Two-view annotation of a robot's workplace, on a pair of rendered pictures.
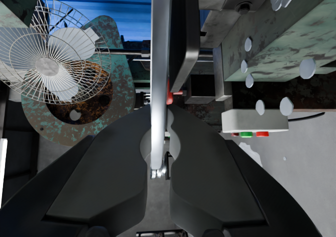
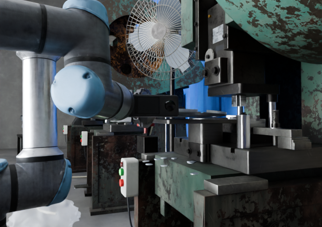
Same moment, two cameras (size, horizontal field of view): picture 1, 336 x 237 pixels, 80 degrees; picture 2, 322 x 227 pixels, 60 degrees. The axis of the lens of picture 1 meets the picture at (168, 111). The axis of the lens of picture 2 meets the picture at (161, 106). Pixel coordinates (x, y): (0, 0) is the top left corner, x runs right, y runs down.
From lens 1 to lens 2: 0.61 m
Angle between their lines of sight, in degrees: 15
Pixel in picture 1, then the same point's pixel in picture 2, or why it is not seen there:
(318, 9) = (184, 167)
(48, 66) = (158, 31)
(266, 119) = (132, 181)
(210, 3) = (189, 136)
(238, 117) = (133, 163)
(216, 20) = (186, 145)
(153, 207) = not seen: outside the picture
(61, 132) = not seen: hidden behind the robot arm
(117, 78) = (148, 82)
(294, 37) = (176, 169)
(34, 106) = (121, 5)
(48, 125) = not seen: hidden behind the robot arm
